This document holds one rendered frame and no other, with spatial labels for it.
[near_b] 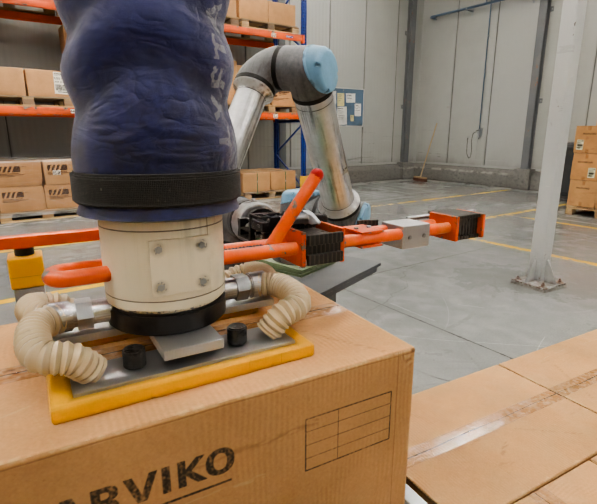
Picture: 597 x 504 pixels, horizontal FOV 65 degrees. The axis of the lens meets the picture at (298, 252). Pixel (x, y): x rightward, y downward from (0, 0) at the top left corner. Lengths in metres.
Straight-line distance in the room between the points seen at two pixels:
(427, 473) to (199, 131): 0.87
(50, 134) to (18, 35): 1.54
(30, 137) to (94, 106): 8.49
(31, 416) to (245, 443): 0.25
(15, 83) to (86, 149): 7.20
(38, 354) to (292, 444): 0.33
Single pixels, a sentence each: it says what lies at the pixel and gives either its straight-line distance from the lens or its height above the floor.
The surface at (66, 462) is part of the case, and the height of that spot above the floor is 0.93.
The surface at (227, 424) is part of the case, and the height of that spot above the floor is 0.92.
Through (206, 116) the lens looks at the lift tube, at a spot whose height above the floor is 1.28.
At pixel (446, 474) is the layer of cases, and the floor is 0.54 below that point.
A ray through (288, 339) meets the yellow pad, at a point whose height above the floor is 0.97.
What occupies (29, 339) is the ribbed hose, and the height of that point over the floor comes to 1.03.
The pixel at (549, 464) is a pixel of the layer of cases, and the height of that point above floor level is 0.54.
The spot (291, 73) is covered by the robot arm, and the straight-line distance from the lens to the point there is 1.29.
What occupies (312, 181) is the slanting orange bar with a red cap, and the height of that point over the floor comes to 1.18.
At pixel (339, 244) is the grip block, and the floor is 1.08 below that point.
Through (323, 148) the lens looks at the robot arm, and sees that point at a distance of 1.41.
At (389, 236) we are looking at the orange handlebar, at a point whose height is 1.08.
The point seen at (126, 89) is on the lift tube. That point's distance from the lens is 0.59.
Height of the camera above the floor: 1.26
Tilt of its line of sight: 15 degrees down
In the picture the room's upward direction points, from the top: straight up
